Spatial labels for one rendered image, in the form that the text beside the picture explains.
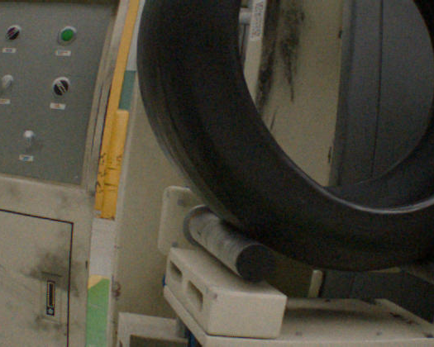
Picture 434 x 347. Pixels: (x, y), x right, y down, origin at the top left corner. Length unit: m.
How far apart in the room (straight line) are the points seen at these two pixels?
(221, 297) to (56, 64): 0.77
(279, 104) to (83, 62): 0.43
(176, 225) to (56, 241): 0.35
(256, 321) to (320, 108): 0.48
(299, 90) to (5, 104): 0.57
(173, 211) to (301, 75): 0.27
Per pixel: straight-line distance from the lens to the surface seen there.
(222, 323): 1.20
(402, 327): 1.38
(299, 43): 1.58
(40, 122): 1.84
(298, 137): 1.58
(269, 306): 1.21
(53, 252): 1.81
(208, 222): 1.43
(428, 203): 1.25
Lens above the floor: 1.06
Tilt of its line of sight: 3 degrees down
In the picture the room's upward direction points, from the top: 8 degrees clockwise
